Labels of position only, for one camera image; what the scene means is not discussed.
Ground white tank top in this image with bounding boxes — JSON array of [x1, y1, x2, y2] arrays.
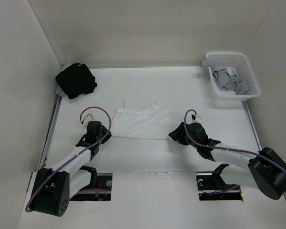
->
[[111, 103, 172, 140]]

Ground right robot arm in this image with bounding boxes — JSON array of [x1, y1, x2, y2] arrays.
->
[[169, 121, 286, 200]]

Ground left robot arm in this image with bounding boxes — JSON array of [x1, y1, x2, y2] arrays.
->
[[25, 121, 111, 217]]

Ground grey cloth under black stack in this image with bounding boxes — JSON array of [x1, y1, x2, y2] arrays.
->
[[55, 62, 72, 98]]

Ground black folded tank top stack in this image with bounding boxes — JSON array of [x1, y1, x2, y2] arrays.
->
[[55, 63, 97, 99]]

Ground grey tank tops in basket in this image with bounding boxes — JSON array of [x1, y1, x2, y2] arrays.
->
[[212, 68, 249, 95]]

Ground white plastic basket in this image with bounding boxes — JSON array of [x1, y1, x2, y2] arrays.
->
[[201, 52, 261, 102]]

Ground grey cloth on basket rim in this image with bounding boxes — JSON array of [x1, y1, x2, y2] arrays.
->
[[200, 59, 215, 68]]

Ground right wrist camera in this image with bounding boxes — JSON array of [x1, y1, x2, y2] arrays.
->
[[191, 114, 202, 124]]

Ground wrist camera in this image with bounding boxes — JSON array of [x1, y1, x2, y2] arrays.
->
[[81, 113, 94, 126], [191, 114, 202, 124]]

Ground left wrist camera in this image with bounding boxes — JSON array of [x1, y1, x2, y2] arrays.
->
[[81, 113, 94, 126]]

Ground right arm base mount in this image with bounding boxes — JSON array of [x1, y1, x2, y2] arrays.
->
[[196, 164, 243, 201]]

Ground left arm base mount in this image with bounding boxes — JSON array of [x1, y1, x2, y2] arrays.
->
[[70, 166, 113, 201]]

